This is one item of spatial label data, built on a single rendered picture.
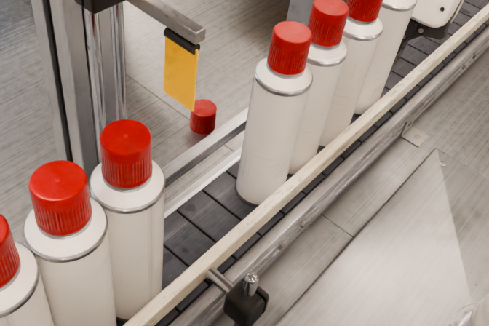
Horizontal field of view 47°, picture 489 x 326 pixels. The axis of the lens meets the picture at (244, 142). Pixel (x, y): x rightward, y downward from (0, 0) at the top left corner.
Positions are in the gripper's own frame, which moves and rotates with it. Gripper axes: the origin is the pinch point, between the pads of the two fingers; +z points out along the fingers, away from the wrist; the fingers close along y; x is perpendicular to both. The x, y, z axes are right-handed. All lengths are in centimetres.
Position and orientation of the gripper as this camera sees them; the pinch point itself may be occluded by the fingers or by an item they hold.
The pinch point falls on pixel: (388, 50)
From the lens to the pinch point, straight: 74.2
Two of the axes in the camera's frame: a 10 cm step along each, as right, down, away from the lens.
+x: 5.7, -2.3, 7.9
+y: 7.5, 5.3, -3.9
